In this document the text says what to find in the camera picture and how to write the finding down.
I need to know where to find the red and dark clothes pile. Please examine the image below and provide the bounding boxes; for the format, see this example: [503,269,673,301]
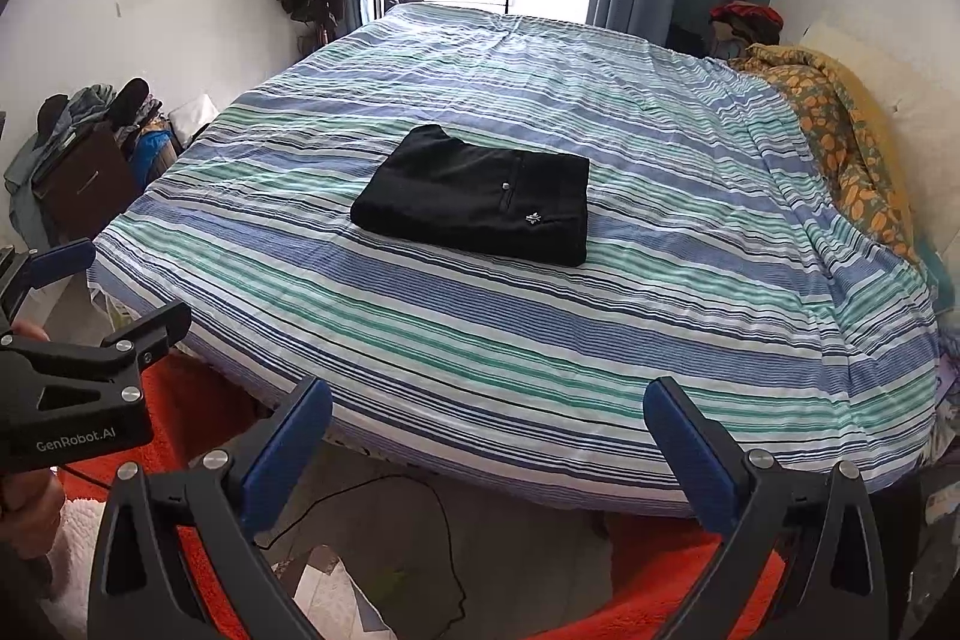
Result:
[709,0,785,60]

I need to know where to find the white pillow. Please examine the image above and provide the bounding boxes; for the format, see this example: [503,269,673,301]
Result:
[169,94,222,150]

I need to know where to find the black cable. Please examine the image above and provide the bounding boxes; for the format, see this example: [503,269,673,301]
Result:
[255,471,470,640]

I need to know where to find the person's left hand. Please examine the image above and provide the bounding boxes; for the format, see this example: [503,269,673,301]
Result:
[0,319,67,562]

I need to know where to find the orange floral quilt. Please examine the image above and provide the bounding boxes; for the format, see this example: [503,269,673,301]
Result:
[727,42,927,270]

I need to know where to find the orange rug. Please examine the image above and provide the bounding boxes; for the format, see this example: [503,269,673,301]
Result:
[124,351,788,640]

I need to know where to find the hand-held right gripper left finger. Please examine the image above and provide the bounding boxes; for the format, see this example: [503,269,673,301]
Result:
[86,376,335,640]

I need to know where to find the blue bag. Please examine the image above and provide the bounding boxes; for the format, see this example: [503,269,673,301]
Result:
[135,130,179,184]

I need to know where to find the black pants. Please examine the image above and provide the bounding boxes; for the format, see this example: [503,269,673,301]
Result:
[350,124,591,268]

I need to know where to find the striped bed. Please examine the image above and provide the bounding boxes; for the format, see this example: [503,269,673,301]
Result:
[86,2,942,521]

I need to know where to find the brown wooden cabinet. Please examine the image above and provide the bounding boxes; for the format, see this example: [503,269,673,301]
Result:
[31,126,140,244]

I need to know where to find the brown nightstand with clothes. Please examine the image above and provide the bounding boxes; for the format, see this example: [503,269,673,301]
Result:
[4,77,162,236]

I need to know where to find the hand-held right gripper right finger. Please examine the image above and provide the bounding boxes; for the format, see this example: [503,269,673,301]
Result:
[643,376,891,640]

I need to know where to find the black bag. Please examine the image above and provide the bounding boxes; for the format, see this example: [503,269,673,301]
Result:
[667,21,711,58]

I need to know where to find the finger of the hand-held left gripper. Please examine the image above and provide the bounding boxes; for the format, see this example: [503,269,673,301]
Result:
[0,239,97,326]
[0,300,193,431]

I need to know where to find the white fluffy rug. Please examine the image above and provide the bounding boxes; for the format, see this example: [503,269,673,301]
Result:
[56,497,113,640]

